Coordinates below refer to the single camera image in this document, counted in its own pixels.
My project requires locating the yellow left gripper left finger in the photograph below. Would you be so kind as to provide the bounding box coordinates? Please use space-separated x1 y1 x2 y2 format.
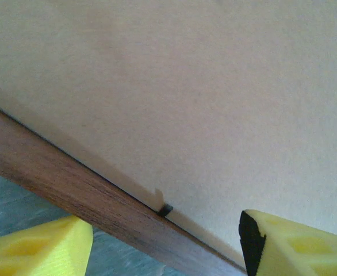
0 214 94 276

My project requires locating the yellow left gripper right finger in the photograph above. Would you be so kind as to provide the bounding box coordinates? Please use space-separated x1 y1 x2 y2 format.
238 209 337 276

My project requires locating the brown fibreboard backing board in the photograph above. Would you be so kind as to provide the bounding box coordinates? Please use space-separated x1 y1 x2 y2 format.
0 0 337 274

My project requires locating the black frame retaining tab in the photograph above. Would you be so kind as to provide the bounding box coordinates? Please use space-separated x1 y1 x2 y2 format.
158 203 174 218

